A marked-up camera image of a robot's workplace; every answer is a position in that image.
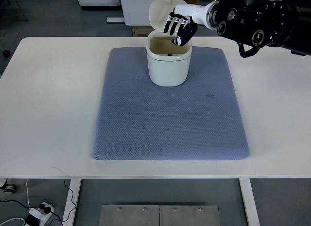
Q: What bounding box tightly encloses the cardboard box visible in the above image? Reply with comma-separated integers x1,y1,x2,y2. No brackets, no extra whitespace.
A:
132,26,154,37

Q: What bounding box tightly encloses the white power strip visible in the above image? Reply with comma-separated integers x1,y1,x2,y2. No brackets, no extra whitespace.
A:
29,202,54,226

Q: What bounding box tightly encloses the white trash bin open lid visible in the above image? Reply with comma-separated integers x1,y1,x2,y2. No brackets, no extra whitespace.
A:
146,0,192,87

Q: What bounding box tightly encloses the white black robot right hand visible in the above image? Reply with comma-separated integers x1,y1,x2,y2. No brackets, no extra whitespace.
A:
163,1,218,46

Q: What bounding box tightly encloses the white cabinet base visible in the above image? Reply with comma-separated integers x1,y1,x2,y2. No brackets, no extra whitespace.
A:
106,0,155,27

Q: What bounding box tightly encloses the blue textured mat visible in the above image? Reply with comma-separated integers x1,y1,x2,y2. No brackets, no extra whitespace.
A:
92,47,250,160

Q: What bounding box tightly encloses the metal floor plate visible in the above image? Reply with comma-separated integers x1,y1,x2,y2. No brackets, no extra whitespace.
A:
99,205,221,226

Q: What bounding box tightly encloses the grey caster wheel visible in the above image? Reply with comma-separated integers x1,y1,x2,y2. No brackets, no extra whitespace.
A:
0,179,17,194

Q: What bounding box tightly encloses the white right table leg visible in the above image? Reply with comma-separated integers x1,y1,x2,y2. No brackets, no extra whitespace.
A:
239,178,260,226

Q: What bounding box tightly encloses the white cable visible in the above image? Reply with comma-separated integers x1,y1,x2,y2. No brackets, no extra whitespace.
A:
0,179,32,226

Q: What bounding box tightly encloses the black caster wheel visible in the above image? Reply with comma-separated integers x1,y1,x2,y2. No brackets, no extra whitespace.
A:
2,50,11,57

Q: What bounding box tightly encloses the black power cable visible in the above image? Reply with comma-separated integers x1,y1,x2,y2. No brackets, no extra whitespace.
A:
0,179,77,226

